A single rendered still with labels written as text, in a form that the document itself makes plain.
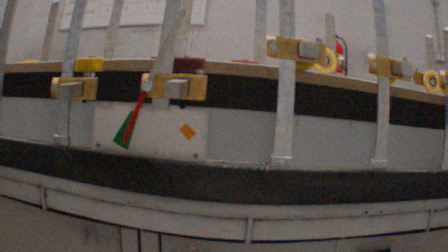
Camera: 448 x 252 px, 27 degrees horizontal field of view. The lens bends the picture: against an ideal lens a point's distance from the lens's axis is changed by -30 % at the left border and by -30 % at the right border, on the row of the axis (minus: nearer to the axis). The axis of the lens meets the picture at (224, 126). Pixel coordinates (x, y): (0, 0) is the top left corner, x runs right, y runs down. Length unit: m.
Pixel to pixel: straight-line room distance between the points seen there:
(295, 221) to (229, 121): 0.32
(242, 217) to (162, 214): 0.17
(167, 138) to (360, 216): 0.48
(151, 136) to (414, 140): 0.70
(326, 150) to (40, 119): 0.73
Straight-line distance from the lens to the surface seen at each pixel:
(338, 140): 2.80
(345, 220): 2.62
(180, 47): 3.66
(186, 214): 2.61
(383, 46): 2.59
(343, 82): 2.78
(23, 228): 2.93
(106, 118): 2.58
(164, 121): 2.57
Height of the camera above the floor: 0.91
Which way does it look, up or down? 3 degrees down
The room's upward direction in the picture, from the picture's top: 4 degrees clockwise
